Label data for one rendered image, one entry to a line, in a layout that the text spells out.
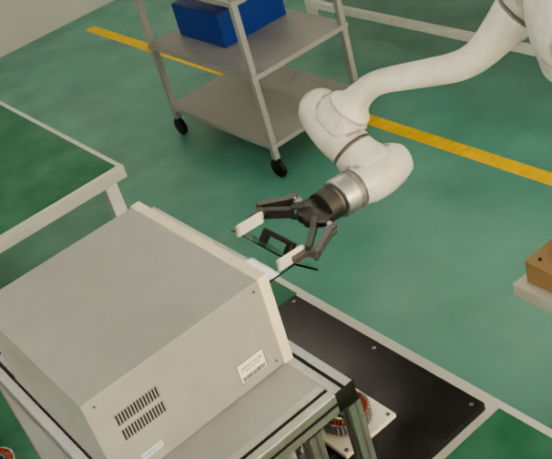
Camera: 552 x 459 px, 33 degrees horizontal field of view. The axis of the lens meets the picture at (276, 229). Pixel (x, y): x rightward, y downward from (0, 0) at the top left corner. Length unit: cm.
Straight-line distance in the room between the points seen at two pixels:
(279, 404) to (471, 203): 244
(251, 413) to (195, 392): 11
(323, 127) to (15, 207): 160
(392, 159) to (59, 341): 82
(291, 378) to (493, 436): 52
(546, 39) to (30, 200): 219
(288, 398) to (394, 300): 192
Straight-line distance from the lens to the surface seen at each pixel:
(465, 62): 189
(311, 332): 231
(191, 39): 480
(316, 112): 205
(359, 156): 201
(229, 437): 164
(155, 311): 162
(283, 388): 169
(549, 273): 230
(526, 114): 455
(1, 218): 335
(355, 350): 223
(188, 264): 170
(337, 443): 202
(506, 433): 202
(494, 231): 380
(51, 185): 342
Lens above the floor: 227
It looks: 34 degrees down
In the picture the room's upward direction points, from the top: 17 degrees counter-clockwise
